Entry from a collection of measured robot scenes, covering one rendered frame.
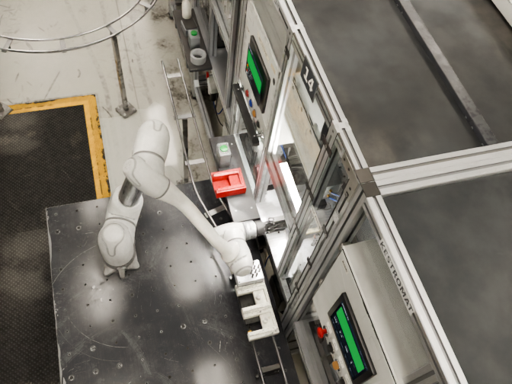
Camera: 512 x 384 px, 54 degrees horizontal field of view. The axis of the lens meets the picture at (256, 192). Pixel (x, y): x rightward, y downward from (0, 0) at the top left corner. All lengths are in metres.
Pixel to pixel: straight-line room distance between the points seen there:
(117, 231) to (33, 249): 1.21
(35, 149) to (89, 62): 0.95
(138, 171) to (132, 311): 0.87
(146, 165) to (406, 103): 0.98
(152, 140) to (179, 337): 1.00
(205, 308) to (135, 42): 2.74
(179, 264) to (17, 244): 1.33
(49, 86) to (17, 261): 1.51
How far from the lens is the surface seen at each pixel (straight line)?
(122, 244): 2.46
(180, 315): 2.57
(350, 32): 1.80
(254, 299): 2.44
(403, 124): 1.57
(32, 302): 3.44
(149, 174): 1.98
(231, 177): 2.60
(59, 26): 4.87
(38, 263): 3.53
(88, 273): 2.70
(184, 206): 2.12
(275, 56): 1.92
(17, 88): 4.43
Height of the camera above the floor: 3.13
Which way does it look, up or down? 58 degrees down
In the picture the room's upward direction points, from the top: 12 degrees clockwise
